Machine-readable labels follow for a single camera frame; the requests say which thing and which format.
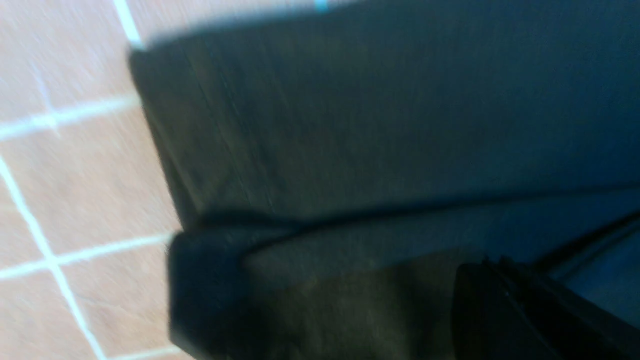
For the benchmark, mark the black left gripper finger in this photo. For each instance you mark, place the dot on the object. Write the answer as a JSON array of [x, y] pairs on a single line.
[[507, 311]]

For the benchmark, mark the dark gray long-sleeve shirt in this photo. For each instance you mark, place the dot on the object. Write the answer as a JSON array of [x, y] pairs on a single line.
[[332, 171]]

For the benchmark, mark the pink checkered tablecloth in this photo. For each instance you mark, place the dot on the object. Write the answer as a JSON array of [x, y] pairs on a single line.
[[85, 210]]

